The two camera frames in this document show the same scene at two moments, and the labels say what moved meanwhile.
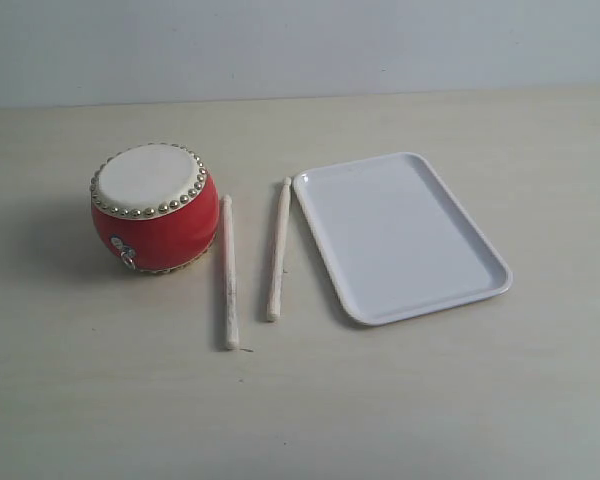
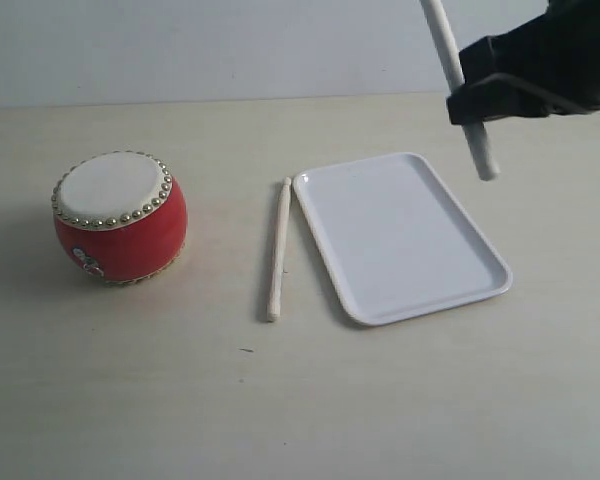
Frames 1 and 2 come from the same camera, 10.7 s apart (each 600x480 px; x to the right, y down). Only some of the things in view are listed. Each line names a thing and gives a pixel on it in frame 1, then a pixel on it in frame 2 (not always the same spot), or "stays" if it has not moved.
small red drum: x=157 y=205 -> x=121 y=215
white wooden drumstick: x=275 y=288 stays
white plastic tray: x=398 y=240 stays
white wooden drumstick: x=231 y=318 -> x=477 y=135
